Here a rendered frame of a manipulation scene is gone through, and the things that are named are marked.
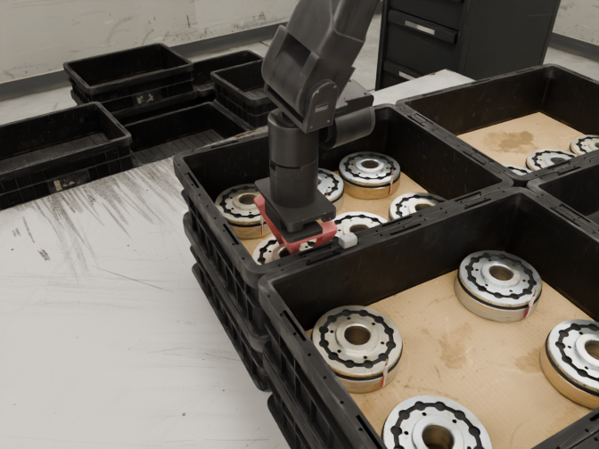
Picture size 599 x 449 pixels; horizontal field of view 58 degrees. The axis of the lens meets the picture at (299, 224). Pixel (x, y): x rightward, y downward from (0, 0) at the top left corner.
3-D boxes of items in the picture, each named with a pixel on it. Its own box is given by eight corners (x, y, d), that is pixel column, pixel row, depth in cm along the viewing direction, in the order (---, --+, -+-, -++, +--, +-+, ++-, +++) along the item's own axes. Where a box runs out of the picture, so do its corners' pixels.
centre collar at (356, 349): (349, 362, 58) (350, 358, 58) (326, 330, 62) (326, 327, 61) (387, 345, 60) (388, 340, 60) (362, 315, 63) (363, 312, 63)
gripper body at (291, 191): (299, 181, 72) (299, 130, 67) (337, 222, 64) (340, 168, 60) (253, 193, 69) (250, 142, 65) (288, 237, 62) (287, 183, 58)
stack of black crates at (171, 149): (158, 254, 183) (139, 167, 162) (125, 211, 202) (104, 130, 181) (258, 213, 201) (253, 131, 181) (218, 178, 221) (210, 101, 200)
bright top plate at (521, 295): (495, 317, 64) (496, 314, 64) (443, 265, 71) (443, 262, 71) (558, 292, 67) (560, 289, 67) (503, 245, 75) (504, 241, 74)
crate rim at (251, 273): (252, 293, 60) (251, 277, 59) (171, 168, 81) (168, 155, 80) (515, 198, 75) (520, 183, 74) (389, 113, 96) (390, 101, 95)
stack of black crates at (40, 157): (35, 305, 164) (-18, 179, 136) (12, 253, 183) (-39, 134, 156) (158, 255, 182) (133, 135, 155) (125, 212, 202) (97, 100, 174)
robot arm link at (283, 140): (257, 105, 59) (286, 124, 56) (307, 90, 63) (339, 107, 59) (259, 159, 63) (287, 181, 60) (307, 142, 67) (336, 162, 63)
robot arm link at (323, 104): (264, 44, 56) (313, 87, 51) (349, 24, 61) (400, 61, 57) (256, 135, 64) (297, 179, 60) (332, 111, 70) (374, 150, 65)
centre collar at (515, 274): (497, 294, 66) (498, 289, 66) (471, 269, 70) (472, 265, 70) (529, 282, 68) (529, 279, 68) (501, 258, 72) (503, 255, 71)
